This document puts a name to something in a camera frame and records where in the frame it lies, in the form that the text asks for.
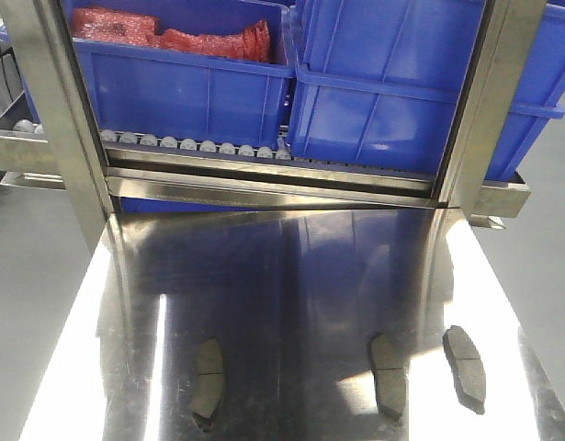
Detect white roller conveyor track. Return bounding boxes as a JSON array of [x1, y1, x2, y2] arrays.
[[0, 119, 431, 190]]

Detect right blue plastic bin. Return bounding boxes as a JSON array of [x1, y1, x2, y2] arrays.
[[288, 1, 484, 175]]

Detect stainless steel rack frame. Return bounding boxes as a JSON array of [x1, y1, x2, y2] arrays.
[[0, 1, 546, 247]]

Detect red bubble wrap bag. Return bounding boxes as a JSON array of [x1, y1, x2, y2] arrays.
[[72, 6, 271, 62]]

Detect left blue plastic bin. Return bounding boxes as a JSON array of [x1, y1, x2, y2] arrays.
[[73, 1, 295, 148]]

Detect blue plastic bin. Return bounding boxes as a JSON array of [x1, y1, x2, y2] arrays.
[[73, 1, 295, 148], [288, 1, 484, 175]]

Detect far right blue bin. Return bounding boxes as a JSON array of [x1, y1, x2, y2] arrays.
[[486, 1, 565, 182]]

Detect brake pad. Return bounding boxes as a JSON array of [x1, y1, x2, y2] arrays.
[[191, 338, 226, 424], [442, 325, 487, 415], [368, 333, 407, 421]]

